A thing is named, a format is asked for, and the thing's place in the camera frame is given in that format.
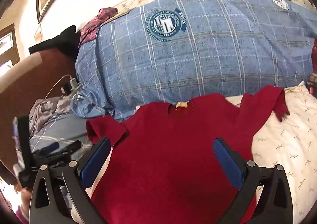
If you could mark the red t-shirt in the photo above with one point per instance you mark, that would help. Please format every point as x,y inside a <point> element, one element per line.
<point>161,159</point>

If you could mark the black power adapter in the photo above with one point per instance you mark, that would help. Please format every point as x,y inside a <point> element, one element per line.
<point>66,89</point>

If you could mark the brown headboard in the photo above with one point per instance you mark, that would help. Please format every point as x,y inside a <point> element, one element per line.
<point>32,83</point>

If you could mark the black cloth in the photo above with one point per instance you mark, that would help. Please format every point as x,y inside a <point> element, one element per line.
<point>59,40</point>

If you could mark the person's left forearm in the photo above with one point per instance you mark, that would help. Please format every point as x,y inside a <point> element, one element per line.
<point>22,204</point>

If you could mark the maroon patterned cloth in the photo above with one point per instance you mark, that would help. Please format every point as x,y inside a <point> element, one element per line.
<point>96,24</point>

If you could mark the dark red object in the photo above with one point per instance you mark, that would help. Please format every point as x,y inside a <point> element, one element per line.
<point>314,65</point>

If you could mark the grey crumpled cloth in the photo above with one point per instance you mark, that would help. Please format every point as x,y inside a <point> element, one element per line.
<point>47,110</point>

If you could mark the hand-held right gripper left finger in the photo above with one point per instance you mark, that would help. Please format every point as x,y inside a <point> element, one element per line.
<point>95,162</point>

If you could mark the cream floral bedsheet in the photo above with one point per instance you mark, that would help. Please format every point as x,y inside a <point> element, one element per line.
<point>284,144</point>

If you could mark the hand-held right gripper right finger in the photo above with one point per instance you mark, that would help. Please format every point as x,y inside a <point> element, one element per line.
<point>227,164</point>

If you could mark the blue plaid pillow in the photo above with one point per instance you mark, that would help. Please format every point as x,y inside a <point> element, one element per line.
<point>198,53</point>

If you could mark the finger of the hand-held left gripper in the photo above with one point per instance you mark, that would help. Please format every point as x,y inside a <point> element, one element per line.
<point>53,159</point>
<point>69,146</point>

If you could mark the wooden window frame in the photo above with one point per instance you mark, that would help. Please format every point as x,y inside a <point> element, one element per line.
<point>8,48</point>

